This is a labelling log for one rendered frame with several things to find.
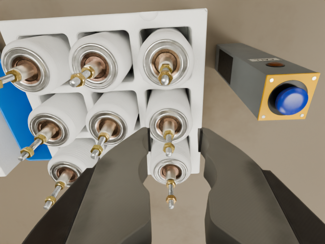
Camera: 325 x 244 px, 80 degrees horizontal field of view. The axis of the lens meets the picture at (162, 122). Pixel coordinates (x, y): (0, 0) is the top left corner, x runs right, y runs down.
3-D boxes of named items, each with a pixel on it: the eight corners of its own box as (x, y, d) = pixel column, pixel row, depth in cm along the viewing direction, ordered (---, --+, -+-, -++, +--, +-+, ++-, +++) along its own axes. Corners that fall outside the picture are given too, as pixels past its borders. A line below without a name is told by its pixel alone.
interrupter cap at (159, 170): (193, 175, 44) (193, 178, 44) (164, 187, 46) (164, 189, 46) (178, 152, 41) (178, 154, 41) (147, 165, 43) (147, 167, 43)
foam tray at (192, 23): (47, 19, 52) (-6, 21, 36) (195, 9, 50) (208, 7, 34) (83, 141, 71) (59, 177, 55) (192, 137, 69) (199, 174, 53)
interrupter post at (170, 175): (177, 172, 44) (178, 183, 41) (168, 176, 45) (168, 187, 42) (172, 165, 43) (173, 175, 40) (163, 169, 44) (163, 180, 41)
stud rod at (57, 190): (67, 178, 43) (49, 208, 37) (65, 181, 44) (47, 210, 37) (63, 176, 43) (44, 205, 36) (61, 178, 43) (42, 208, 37)
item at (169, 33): (174, 73, 51) (177, 100, 35) (140, 56, 49) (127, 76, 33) (193, 38, 47) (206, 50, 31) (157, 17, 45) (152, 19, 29)
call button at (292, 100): (274, 84, 27) (281, 89, 26) (303, 83, 27) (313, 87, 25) (268, 110, 29) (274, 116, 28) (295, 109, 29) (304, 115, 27)
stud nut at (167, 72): (163, 67, 25) (163, 68, 24) (174, 73, 25) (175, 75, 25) (155, 79, 26) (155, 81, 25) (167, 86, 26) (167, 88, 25)
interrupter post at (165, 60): (169, 73, 33) (169, 78, 30) (156, 66, 33) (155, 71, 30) (175, 60, 32) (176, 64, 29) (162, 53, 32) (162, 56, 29)
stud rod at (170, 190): (171, 179, 42) (172, 210, 36) (167, 177, 42) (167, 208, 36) (173, 176, 42) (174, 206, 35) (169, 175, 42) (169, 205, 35)
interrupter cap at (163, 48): (174, 92, 35) (174, 94, 34) (136, 73, 33) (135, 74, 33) (197, 53, 32) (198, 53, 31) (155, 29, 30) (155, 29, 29)
